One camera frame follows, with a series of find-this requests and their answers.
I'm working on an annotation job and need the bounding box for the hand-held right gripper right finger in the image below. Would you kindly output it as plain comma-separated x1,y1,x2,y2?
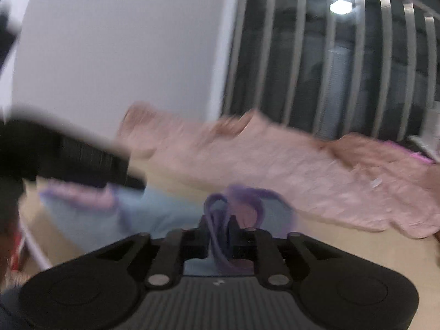
227,218,341,286

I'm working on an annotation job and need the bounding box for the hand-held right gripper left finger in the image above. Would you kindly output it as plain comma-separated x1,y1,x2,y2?
94,218,212,287

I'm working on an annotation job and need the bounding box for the pink blue purple vest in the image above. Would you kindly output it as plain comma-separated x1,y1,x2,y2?
39,182,299,276

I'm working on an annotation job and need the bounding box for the pink quilted jacket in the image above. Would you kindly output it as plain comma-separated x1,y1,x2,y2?
117,103,440,239

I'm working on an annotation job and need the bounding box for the pink flat book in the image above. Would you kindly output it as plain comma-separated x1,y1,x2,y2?
381,140,434,164

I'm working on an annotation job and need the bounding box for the steel window railing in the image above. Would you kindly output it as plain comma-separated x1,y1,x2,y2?
222,0,440,141

